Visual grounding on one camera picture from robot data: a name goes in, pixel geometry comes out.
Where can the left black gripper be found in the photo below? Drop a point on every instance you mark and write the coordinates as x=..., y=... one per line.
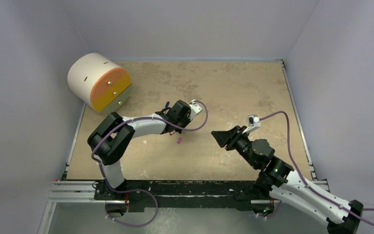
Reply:
x=187, y=118

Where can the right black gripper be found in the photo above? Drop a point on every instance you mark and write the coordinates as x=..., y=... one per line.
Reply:
x=232, y=140

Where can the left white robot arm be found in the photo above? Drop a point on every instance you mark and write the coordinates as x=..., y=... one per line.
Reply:
x=113, y=135

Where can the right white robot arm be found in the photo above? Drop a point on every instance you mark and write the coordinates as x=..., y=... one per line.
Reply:
x=279, y=180

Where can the round white drawer cabinet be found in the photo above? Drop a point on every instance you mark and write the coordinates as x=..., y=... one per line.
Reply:
x=100, y=83

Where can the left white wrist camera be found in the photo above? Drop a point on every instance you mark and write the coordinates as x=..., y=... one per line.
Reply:
x=195, y=109

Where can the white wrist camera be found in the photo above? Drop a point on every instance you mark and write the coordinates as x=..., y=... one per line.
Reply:
x=253, y=122
x=195, y=109

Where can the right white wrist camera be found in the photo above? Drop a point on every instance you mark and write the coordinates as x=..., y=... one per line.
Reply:
x=253, y=122

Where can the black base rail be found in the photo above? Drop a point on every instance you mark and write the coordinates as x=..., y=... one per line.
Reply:
x=137, y=195

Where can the aluminium table edge rail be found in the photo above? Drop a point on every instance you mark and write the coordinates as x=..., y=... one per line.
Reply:
x=196, y=172

